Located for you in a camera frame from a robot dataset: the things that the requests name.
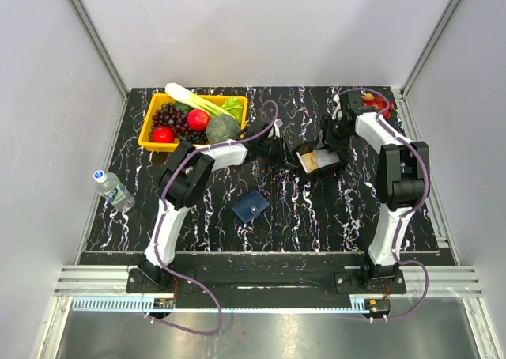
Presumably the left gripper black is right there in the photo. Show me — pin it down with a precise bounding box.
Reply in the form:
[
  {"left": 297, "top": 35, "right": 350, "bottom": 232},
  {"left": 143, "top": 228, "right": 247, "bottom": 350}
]
[{"left": 258, "top": 135, "right": 298, "bottom": 170}]

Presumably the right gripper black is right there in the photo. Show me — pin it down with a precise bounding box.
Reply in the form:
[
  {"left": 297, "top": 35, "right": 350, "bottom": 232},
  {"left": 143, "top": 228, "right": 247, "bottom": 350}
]
[{"left": 312, "top": 115, "right": 352, "bottom": 155}]

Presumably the black card tray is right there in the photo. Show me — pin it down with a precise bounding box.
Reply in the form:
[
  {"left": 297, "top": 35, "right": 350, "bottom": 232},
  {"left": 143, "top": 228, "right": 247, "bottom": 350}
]
[{"left": 290, "top": 141, "right": 346, "bottom": 176}]

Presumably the blue card holder wallet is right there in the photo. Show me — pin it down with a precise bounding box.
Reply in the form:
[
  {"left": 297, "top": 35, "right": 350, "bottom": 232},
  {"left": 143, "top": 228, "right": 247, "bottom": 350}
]
[{"left": 232, "top": 191, "right": 270, "bottom": 223}]

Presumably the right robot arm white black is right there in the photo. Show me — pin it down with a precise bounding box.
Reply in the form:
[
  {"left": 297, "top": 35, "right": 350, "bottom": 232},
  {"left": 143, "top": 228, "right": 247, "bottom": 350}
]
[{"left": 320, "top": 88, "right": 430, "bottom": 293}]

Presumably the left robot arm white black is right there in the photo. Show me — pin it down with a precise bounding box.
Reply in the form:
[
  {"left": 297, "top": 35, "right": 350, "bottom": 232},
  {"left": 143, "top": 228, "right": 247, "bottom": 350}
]
[{"left": 138, "top": 119, "right": 282, "bottom": 292}]

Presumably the red lychee bunch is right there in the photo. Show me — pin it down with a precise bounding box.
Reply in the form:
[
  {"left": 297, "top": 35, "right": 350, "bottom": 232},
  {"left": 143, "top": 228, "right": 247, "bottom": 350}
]
[{"left": 361, "top": 93, "right": 394, "bottom": 119}]

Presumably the green cantaloupe melon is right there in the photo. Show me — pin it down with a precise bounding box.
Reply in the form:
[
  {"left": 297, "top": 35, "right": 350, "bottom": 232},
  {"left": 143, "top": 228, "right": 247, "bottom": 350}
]
[{"left": 206, "top": 114, "right": 240, "bottom": 144}]

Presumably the green lettuce leaf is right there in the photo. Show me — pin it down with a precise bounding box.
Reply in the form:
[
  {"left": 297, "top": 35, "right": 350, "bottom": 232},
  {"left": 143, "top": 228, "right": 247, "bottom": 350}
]
[{"left": 221, "top": 96, "right": 244, "bottom": 123}]

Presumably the dark blue grape bunch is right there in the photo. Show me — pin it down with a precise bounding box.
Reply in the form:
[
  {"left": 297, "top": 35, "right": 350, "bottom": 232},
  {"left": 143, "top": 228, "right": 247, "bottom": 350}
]
[{"left": 178, "top": 131, "right": 208, "bottom": 145}]

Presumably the red apple upper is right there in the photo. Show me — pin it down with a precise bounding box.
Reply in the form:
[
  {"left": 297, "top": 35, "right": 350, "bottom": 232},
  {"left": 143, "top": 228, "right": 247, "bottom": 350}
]
[{"left": 187, "top": 109, "right": 210, "bottom": 132}]

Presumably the red apple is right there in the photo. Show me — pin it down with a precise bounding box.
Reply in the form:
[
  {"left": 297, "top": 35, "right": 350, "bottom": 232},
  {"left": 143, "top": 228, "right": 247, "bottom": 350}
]
[
  {"left": 187, "top": 109, "right": 210, "bottom": 132},
  {"left": 151, "top": 126, "right": 176, "bottom": 144}
]

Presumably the green avocado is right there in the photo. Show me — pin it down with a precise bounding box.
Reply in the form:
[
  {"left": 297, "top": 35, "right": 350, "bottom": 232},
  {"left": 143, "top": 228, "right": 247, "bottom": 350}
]
[{"left": 174, "top": 102, "right": 192, "bottom": 112}]

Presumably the purple grape bunch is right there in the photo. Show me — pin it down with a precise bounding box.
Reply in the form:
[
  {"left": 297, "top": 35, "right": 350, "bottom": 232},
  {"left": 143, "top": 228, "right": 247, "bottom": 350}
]
[{"left": 151, "top": 103, "right": 190, "bottom": 136}]

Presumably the red apple lower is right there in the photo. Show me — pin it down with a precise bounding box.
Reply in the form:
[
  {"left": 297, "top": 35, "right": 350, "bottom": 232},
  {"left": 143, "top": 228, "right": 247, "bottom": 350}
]
[{"left": 151, "top": 126, "right": 176, "bottom": 144}]

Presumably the white daikon radish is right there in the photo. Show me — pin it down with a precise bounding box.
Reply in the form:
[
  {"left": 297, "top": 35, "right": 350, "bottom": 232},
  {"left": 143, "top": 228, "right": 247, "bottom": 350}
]
[{"left": 165, "top": 82, "right": 228, "bottom": 116}]

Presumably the yellow plastic bin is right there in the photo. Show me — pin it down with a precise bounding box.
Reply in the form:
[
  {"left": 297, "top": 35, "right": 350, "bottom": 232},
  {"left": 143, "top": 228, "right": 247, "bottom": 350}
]
[{"left": 138, "top": 93, "right": 249, "bottom": 156}]

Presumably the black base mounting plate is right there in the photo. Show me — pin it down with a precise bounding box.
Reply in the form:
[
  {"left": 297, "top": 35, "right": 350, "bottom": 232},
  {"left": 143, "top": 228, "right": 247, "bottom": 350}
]
[{"left": 126, "top": 252, "right": 406, "bottom": 309}]

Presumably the clear water bottle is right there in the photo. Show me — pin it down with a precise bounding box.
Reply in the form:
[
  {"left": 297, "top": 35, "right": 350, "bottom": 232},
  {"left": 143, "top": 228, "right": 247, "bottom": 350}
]
[{"left": 93, "top": 170, "right": 135, "bottom": 214}]

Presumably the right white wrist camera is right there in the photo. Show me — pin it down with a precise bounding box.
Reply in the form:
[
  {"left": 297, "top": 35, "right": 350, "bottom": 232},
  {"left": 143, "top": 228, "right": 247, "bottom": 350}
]
[{"left": 332, "top": 94, "right": 342, "bottom": 120}]

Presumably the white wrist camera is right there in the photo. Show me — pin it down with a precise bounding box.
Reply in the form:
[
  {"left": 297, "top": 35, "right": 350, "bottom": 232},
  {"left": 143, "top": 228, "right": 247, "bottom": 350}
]
[
  {"left": 332, "top": 94, "right": 342, "bottom": 120},
  {"left": 272, "top": 119, "right": 283, "bottom": 138}
]

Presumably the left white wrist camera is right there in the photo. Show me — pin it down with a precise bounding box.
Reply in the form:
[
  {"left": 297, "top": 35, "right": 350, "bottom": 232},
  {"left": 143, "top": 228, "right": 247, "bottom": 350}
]
[{"left": 272, "top": 119, "right": 283, "bottom": 138}]

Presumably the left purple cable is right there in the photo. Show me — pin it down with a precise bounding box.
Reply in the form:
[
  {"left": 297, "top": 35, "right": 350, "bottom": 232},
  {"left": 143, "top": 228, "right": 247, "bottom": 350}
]
[{"left": 154, "top": 100, "right": 280, "bottom": 335}]

